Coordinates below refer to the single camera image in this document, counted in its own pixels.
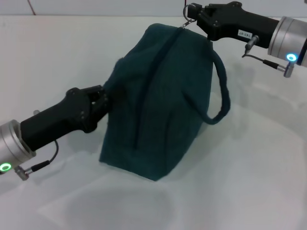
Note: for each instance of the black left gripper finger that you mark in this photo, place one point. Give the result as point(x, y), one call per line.
point(94, 89)
point(100, 112)

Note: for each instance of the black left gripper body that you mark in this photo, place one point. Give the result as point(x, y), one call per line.
point(55, 119)

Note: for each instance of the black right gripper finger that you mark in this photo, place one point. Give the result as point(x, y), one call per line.
point(206, 19)
point(199, 8)

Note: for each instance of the dark teal lunch bag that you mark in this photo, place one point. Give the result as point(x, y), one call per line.
point(158, 100)

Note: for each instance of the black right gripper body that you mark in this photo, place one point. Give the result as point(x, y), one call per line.
point(235, 24)

